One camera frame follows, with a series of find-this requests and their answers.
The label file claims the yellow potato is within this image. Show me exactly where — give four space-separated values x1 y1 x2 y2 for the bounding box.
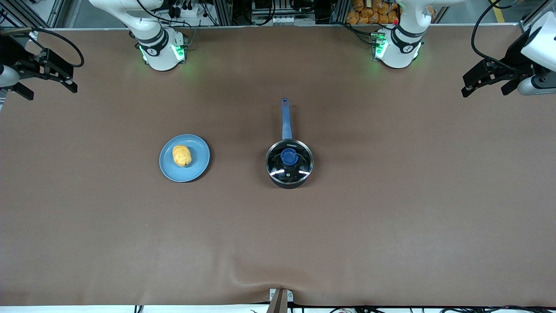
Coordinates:
172 145 192 168

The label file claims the glass lid with blue knob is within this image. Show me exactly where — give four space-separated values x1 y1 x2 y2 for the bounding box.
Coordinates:
266 139 314 183

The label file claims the white power strip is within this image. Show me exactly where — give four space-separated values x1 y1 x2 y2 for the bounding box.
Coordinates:
170 3 205 19

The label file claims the blue round plate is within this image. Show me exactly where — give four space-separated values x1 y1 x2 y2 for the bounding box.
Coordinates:
159 134 211 183

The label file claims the brown table cloth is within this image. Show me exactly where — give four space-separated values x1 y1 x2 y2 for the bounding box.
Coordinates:
0 24 556 307

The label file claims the grey electronics box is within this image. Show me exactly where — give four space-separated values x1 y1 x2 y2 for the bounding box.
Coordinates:
251 0 292 25

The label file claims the metal table clamp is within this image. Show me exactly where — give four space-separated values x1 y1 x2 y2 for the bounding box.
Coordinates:
268 288 294 313

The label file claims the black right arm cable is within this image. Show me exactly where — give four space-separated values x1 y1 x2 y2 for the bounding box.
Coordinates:
26 27 85 68

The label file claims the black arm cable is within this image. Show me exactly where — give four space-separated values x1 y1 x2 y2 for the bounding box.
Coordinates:
26 27 85 68
471 0 535 74

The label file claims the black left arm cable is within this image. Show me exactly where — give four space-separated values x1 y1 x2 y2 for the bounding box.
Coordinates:
471 0 535 74

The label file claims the aluminium frame post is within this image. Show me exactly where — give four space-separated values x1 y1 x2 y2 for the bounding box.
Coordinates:
216 0 234 26
332 0 351 25

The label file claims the black pot with blue handle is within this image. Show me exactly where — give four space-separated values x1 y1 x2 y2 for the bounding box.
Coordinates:
265 98 314 189

